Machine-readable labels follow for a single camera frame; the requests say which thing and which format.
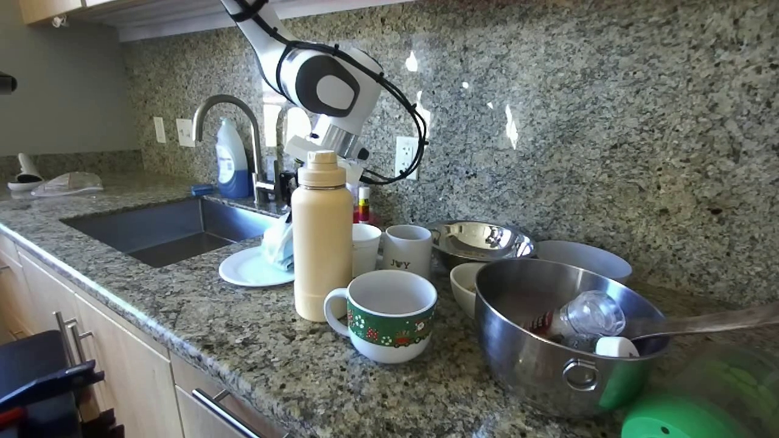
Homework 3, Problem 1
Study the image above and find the white round plate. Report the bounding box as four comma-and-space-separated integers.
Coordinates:
217, 240, 298, 290

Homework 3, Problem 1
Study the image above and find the small orange bottle white cap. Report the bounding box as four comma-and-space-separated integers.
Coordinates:
352, 184, 375, 226

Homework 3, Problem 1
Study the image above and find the plain white mug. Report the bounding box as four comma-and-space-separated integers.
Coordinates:
351, 221, 384, 278
379, 221, 435, 280

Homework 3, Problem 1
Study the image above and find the cream insulated water bottle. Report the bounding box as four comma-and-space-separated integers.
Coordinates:
289, 148, 355, 324

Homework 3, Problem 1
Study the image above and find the small shiny steel bowl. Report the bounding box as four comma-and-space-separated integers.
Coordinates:
428, 220, 539, 274

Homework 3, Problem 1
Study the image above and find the small white bowl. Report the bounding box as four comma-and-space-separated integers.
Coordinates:
448, 260, 489, 322

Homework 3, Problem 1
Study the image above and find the white mug with green band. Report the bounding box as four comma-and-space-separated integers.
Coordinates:
322, 267, 441, 366

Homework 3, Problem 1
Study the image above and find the tall curved steel faucet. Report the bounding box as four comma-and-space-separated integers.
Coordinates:
189, 92, 277, 209

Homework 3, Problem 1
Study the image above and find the white and blue soap bottle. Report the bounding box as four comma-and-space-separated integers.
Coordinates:
211, 116, 255, 205

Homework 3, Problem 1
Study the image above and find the grey blue bowl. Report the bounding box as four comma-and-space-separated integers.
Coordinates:
534, 238, 635, 287

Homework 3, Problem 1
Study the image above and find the large steel pot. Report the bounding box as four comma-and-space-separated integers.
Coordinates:
473, 256, 671, 422

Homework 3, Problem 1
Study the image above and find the clear plastic cup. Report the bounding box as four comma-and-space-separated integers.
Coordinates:
549, 287, 629, 342

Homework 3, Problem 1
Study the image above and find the stainless steel sink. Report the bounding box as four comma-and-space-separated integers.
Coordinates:
59, 194, 289, 269

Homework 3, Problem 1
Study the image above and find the white block in pot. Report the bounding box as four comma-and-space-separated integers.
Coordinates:
595, 334, 643, 360

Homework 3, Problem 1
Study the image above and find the wooden lower cabinet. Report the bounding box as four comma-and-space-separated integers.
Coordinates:
0, 231, 287, 438

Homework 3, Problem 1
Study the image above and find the wooden cabinet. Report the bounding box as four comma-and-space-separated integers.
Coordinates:
0, 231, 287, 438
15, 0, 391, 43

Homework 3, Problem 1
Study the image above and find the wooden upper cabinet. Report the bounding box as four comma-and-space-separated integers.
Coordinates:
15, 0, 391, 43

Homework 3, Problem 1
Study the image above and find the crumpled clear plastic bag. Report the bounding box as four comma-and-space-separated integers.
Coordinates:
31, 168, 108, 199

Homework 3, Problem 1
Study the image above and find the green plastic container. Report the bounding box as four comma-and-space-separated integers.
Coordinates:
619, 338, 779, 438

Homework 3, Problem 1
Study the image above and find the white small countertop object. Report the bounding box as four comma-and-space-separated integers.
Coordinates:
5, 151, 44, 194

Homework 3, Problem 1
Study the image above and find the black cart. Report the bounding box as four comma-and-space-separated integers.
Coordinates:
0, 325, 108, 438

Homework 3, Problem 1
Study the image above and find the white wall power outlet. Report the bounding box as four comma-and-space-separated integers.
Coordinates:
391, 134, 424, 182

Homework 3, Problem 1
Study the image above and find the steel drawer handle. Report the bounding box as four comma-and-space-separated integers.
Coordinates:
189, 387, 263, 438

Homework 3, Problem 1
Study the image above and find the long handled spoon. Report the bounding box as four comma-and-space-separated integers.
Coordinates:
626, 297, 779, 342

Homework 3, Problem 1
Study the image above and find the steel cabinet door handle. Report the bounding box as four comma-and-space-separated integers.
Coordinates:
53, 308, 97, 370

